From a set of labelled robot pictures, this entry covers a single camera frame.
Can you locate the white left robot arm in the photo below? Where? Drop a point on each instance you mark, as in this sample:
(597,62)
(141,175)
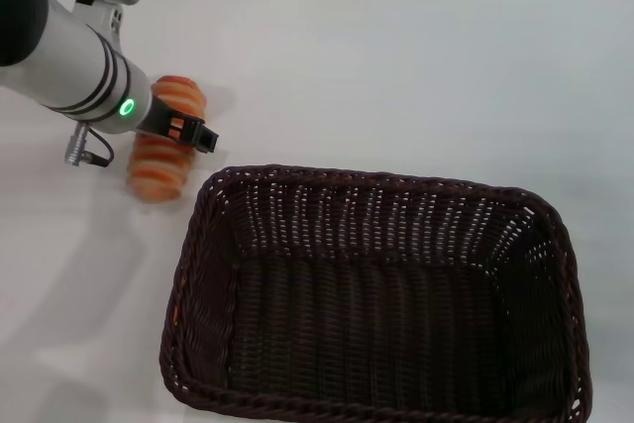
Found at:
(74,56)

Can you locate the orange striped bread loaf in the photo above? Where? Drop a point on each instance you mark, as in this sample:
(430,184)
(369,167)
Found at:
(163,180)

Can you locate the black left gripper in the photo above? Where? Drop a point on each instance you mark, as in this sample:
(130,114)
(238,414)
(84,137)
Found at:
(157,121)

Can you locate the dark brown woven basket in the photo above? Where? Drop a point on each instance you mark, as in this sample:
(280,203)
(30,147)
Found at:
(376,324)

